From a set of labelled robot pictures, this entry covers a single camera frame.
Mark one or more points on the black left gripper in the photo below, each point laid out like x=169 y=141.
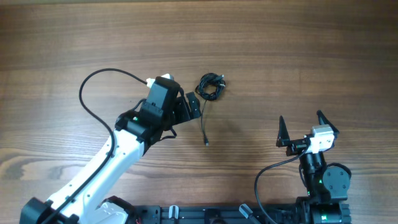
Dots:
x=185 y=113

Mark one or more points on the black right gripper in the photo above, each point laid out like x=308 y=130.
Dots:
x=283 y=140

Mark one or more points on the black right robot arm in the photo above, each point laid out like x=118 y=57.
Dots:
x=327 y=184

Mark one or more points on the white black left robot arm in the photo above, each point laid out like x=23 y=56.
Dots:
x=83 y=199

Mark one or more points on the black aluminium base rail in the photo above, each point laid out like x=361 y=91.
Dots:
x=276 y=213

